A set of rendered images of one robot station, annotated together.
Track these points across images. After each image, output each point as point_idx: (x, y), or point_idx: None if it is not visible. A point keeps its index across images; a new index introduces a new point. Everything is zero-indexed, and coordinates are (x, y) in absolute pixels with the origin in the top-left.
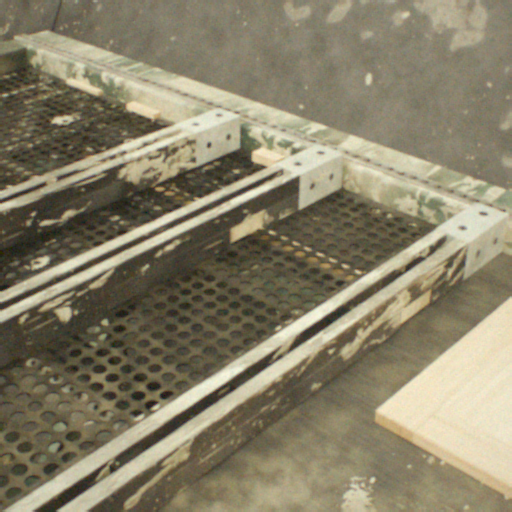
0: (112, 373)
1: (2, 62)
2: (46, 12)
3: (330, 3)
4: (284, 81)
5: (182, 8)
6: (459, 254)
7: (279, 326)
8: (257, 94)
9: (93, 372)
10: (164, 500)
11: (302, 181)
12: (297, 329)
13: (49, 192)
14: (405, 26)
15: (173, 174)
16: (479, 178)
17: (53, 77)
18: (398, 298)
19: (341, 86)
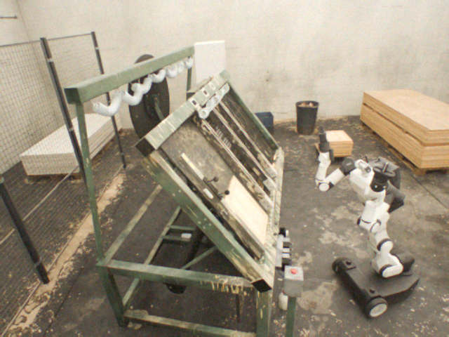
0: (227, 147)
1: (273, 144)
2: (296, 168)
3: (320, 215)
4: (297, 211)
5: (307, 190)
6: (262, 196)
7: None
8: (292, 208)
9: (226, 144)
10: (215, 147)
11: (267, 180)
12: (241, 165)
13: (250, 142)
14: (320, 229)
15: (262, 165)
16: (290, 250)
17: (274, 153)
18: (251, 182)
19: (301, 221)
